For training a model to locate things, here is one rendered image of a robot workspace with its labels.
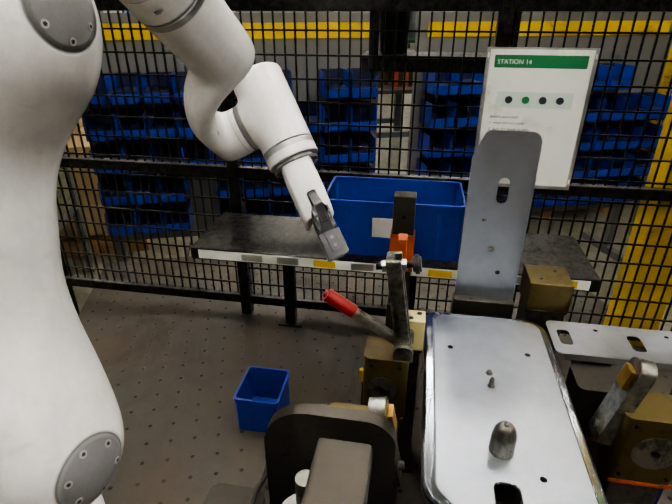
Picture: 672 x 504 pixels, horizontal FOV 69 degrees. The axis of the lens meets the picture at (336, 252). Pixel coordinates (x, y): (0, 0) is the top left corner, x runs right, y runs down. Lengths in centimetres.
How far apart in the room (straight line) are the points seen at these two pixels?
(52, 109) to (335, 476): 36
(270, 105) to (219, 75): 13
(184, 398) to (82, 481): 74
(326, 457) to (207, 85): 48
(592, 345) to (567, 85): 56
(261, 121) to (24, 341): 46
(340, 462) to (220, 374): 88
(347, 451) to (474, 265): 62
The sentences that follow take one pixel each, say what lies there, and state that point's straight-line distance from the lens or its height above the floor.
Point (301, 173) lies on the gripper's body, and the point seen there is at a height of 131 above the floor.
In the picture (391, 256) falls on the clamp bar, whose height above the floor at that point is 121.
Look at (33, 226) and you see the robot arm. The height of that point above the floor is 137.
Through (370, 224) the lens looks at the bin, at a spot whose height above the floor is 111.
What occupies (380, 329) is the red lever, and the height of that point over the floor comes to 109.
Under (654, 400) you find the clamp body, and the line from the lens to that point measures 83.
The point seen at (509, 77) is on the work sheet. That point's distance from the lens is 119.
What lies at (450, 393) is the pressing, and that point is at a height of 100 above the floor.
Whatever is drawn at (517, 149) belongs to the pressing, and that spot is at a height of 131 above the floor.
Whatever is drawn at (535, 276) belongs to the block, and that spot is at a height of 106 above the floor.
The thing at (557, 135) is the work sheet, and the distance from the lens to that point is 123.
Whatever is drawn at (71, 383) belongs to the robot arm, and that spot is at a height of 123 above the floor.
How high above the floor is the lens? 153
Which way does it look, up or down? 27 degrees down
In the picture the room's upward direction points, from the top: straight up
